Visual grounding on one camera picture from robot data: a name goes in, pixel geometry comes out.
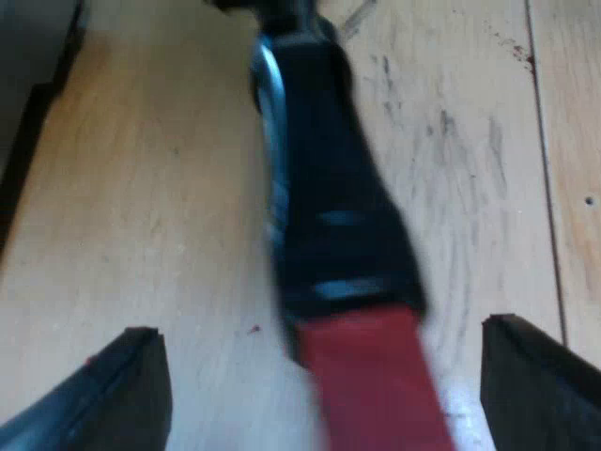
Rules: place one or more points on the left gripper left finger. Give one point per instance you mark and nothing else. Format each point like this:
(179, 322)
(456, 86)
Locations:
(108, 399)

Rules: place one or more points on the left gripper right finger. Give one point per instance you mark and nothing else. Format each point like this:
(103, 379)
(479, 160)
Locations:
(540, 390)

